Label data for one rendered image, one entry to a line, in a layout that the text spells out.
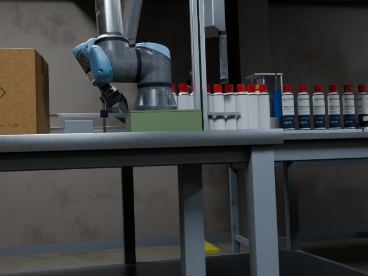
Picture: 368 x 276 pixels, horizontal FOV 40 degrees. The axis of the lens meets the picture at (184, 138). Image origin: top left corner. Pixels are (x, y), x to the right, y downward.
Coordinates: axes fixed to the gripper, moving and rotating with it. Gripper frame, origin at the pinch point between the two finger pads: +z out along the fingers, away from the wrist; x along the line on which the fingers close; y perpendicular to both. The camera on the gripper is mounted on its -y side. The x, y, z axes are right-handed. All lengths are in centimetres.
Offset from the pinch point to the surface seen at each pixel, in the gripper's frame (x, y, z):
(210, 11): -48, -17, -19
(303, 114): -68, -2, 38
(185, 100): -25.1, -2.7, 5.5
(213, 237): -57, 267, 136
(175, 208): -41, 271, 92
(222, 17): -56, -7, -16
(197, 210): 6, -62, 34
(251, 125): -45, -1, 29
